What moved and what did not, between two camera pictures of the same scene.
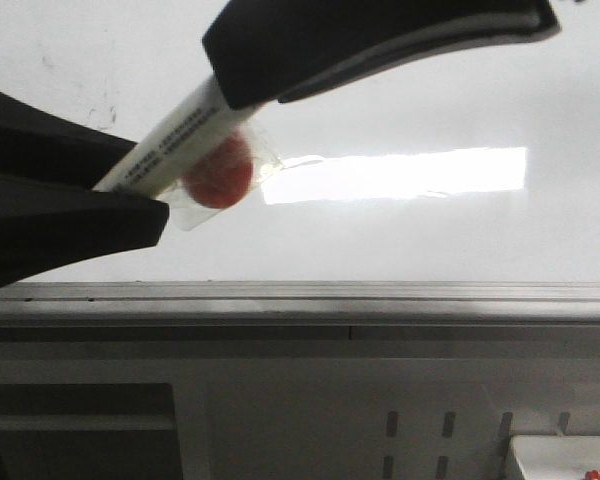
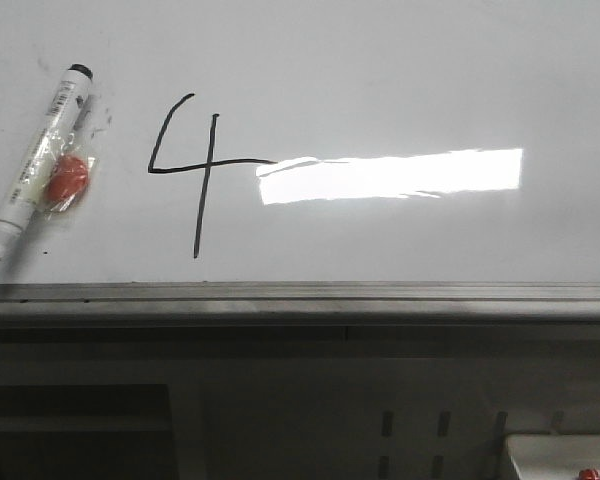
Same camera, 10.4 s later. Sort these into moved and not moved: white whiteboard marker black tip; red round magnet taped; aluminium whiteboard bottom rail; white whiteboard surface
Moved: red round magnet taped; white whiteboard marker black tip
Not moved: aluminium whiteboard bottom rail; white whiteboard surface
